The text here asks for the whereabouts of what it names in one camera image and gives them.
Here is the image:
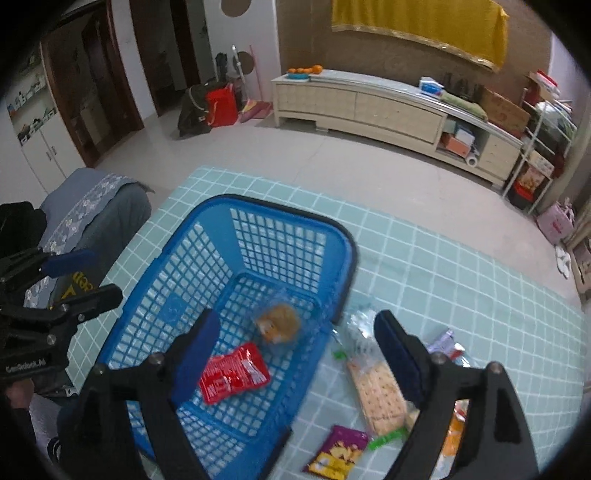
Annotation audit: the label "orange yellow sauce pouch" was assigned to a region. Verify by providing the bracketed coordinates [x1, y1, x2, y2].
[441, 399, 470, 459]

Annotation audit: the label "purple Doublemint gum box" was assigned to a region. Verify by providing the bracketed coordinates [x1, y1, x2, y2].
[427, 329, 456, 359]

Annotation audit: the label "purple yellow chip bag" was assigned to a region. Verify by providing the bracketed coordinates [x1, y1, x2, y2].
[303, 425, 370, 480]

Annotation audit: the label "red snack packet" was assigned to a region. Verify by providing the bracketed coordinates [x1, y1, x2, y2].
[198, 342, 271, 405]

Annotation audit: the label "round squirrel cake packet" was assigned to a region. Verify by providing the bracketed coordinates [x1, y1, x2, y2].
[256, 302, 301, 344]

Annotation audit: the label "person's left hand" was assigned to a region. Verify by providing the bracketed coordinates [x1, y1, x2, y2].
[5, 379, 34, 410]

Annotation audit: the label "grey chair with cover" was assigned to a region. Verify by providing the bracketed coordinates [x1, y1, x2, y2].
[23, 168, 152, 308]

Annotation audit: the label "teal checkered tablecloth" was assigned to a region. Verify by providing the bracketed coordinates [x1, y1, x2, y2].
[68, 168, 588, 479]

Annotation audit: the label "clear candy bag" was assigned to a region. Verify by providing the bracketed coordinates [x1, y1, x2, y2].
[337, 305, 382, 360]

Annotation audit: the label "white slippers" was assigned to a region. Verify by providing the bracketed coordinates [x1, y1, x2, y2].
[555, 245, 571, 279]

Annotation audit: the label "black bag on floor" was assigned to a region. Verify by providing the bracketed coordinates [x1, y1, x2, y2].
[177, 81, 226, 138]

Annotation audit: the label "blue plastic basket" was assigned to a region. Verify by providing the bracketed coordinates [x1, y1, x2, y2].
[98, 194, 358, 479]

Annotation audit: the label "pink tote bag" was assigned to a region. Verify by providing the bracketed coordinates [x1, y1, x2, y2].
[536, 198, 575, 245]

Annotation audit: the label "red paper bag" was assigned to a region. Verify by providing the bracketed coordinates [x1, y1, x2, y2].
[205, 84, 238, 128]

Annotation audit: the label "broom and dustpan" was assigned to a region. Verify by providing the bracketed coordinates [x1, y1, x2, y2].
[230, 44, 275, 124]

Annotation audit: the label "white metal shelf rack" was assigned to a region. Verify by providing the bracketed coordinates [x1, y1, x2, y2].
[502, 70, 577, 216]

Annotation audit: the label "plate of oranges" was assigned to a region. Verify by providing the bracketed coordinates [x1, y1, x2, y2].
[287, 64, 324, 81]

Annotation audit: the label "cardboard box on cabinet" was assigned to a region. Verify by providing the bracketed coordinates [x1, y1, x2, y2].
[479, 88, 530, 137]

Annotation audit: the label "green folded cloth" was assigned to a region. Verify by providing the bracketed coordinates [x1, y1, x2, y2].
[440, 91, 488, 122]

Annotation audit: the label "cream TV cabinet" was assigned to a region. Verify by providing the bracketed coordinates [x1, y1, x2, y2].
[273, 70, 523, 187]

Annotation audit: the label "blue tissue box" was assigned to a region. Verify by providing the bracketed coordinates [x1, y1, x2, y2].
[419, 76, 445, 98]

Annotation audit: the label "yellow cloth over TV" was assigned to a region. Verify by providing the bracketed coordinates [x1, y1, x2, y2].
[332, 0, 509, 72]

